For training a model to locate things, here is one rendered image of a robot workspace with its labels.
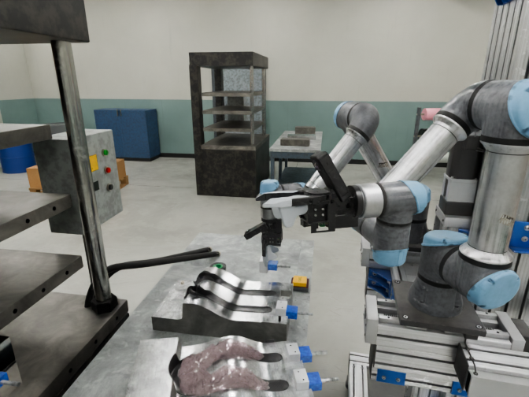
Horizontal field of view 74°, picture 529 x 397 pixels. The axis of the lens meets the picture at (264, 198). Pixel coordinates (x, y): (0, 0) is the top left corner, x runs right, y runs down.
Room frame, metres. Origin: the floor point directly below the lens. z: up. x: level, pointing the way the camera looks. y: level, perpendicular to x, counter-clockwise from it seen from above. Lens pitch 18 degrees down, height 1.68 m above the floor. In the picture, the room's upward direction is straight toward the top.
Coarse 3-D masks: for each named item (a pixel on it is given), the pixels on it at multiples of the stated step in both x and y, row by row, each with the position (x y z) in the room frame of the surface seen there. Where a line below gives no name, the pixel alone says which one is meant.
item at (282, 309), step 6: (276, 306) 1.07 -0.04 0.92; (282, 306) 1.07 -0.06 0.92; (288, 306) 1.09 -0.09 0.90; (294, 306) 1.09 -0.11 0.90; (276, 312) 1.06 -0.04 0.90; (282, 312) 1.06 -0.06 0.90; (288, 312) 1.06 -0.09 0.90; (294, 312) 1.06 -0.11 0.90; (300, 312) 1.07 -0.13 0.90; (306, 312) 1.07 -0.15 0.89; (288, 318) 1.06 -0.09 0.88; (294, 318) 1.05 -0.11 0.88
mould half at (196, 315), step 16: (224, 272) 1.30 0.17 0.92; (176, 288) 1.28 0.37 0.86; (208, 288) 1.16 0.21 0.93; (224, 288) 1.20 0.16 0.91; (256, 288) 1.24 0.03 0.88; (272, 288) 1.23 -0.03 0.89; (288, 288) 1.23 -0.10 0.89; (176, 304) 1.17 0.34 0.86; (192, 304) 1.07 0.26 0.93; (208, 304) 1.08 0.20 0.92; (240, 304) 1.13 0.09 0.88; (256, 304) 1.13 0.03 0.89; (272, 304) 1.12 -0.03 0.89; (288, 304) 1.12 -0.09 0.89; (160, 320) 1.09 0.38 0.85; (176, 320) 1.08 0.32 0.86; (192, 320) 1.07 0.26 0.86; (208, 320) 1.06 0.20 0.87; (224, 320) 1.05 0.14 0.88; (240, 320) 1.04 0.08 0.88; (256, 320) 1.04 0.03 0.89; (272, 320) 1.03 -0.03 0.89; (288, 320) 1.08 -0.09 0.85; (256, 336) 1.03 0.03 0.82; (272, 336) 1.02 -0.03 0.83
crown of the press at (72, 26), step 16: (0, 0) 0.98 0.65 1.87; (16, 0) 1.02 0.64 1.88; (32, 0) 1.08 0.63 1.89; (48, 0) 1.14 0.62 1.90; (64, 0) 1.21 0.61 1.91; (80, 0) 1.29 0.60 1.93; (0, 16) 0.97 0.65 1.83; (16, 16) 1.01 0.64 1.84; (32, 16) 1.07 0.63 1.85; (48, 16) 1.13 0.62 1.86; (64, 16) 1.20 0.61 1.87; (80, 16) 1.28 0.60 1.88; (0, 32) 1.04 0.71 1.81; (16, 32) 1.04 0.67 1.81; (32, 32) 1.06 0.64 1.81; (48, 32) 1.12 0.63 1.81; (64, 32) 1.18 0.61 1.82; (80, 32) 1.26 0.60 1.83
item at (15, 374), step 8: (0, 336) 0.86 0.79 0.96; (8, 336) 0.86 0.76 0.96; (0, 344) 0.83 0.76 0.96; (8, 344) 0.85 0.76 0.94; (0, 352) 0.83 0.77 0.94; (8, 352) 0.85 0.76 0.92; (0, 360) 0.82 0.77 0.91; (8, 360) 0.84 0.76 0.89; (0, 368) 0.82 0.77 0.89; (8, 368) 0.84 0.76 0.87; (16, 368) 0.86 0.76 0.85; (8, 376) 0.83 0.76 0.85; (16, 376) 0.85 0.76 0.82; (0, 392) 0.80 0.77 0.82; (8, 392) 0.82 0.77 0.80
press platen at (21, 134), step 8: (0, 128) 1.11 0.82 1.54; (8, 128) 1.11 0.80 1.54; (16, 128) 1.11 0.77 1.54; (24, 128) 1.12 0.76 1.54; (32, 128) 1.15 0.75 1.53; (40, 128) 1.19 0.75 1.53; (48, 128) 1.22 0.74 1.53; (0, 136) 1.03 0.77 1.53; (8, 136) 1.06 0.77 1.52; (16, 136) 1.09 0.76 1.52; (24, 136) 1.12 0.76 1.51; (32, 136) 1.15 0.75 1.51; (40, 136) 1.18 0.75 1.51; (48, 136) 1.21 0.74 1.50; (0, 144) 1.03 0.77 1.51; (8, 144) 1.05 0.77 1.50; (16, 144) 1.08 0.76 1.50; (24, 144) 1.11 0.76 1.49
